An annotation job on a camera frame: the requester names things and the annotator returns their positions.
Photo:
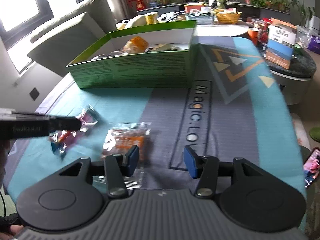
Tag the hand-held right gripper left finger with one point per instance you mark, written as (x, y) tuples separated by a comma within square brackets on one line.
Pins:
[(131, 161)]

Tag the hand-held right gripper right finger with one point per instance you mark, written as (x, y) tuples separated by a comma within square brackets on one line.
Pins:
[(191, 162)]

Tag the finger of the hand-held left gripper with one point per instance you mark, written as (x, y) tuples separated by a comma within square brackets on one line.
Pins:
[(65, 124)]

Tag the clear orange label snack packet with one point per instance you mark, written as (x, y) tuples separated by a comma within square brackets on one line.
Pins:
[(125, 140)]

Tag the purple silver snack packet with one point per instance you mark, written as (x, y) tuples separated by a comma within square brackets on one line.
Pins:
[(88, 116)]

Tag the silver yellow cracker packet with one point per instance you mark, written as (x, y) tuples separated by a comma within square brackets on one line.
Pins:
[(107, 56)]

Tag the green cardboard box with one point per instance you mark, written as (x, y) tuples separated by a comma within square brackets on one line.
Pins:
[(137, 70)]

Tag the orange peanut packet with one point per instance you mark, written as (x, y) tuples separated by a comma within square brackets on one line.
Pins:
[(136, 43)]

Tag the long beige snack packet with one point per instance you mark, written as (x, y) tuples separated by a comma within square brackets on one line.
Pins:
[(160, 47)]

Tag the beige armchair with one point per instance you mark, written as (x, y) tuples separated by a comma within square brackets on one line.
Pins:
[(75, 30)]

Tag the smartphone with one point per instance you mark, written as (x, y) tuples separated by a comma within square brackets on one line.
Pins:
[(312, 168)]

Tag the white plush cushion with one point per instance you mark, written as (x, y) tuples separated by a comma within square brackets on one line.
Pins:
[(132, 21)]

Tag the window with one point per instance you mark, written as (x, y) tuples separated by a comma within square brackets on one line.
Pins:
[(22, 5)]

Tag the green slipper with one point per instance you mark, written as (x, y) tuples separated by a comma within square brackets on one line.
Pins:
[(315, 134)]

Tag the round white coffee table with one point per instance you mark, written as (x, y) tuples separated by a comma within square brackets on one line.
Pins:
[(220, 31)]

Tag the dark round side table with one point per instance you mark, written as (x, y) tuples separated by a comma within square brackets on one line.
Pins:
[(297, 80)]

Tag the yellow canister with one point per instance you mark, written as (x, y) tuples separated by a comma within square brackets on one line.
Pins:
[(151, 18)]

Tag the orange paper cup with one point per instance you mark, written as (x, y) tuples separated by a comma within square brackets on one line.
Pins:
[(253, 37)]

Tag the teal plastic basket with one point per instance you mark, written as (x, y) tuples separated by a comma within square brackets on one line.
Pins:
[(200, 18)]

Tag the white blue carton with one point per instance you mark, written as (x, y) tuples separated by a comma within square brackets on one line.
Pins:
[(280, 47)]

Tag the yellow wicker basket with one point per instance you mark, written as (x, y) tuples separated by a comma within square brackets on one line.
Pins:
[(227, 17)]

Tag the orange box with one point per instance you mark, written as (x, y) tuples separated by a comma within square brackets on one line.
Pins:
[(196, 8)]

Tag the purple gift bag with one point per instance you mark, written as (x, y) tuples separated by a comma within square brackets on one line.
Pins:
[(315, 43)]

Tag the large leaf plant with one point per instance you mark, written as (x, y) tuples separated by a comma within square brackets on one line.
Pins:
[(303, 7)]

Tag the dark wall socket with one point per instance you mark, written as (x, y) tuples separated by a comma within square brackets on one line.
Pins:
[(34, 93)]

